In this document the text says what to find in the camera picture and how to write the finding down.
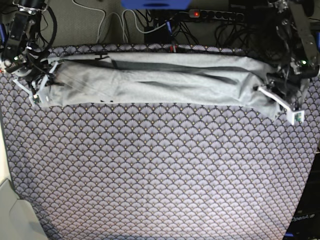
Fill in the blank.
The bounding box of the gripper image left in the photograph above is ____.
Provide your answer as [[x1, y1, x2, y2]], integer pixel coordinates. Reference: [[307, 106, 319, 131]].
[[3, 53, 63, 87]]

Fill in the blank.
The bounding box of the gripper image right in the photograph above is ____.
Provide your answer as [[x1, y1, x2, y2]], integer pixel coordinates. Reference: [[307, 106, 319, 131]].
[[264, 63, 320, 108]]

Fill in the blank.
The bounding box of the grey T-shirt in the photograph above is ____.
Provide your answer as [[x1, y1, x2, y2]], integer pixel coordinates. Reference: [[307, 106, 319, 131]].
[[42, 52, 280, 119]]

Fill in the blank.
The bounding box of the fan-patterned tablecloth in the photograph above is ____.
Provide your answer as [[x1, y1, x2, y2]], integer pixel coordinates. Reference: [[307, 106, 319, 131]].
[[0, 42, 320, 240]]

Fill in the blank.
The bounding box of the black power strip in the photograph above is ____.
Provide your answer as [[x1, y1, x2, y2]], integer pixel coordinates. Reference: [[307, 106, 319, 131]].
[[188, 9, 245, 22]]

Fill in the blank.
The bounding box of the blue box overhead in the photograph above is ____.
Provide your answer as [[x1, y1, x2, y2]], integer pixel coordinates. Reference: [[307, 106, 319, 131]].
[[121, 0, 191, 10]]

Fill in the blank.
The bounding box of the red black table clamp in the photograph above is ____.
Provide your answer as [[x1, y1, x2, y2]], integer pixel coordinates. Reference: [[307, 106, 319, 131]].
[[169, 44, 179, 53]]

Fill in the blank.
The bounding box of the black box under table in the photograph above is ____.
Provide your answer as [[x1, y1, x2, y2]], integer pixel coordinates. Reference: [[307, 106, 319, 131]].
[[144, 25, 172, 44]]

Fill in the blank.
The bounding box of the beige plastic bin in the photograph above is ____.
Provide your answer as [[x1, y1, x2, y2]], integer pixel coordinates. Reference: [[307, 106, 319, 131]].
[[0, 179, 47, 240]]

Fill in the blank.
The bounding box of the black OpenArm case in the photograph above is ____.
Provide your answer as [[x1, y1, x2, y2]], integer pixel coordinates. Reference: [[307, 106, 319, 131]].
[[283, 153, 320, 240]]

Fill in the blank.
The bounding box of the white cable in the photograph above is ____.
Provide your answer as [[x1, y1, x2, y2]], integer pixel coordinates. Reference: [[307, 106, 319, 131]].
[[72, 0, 167, 43]]

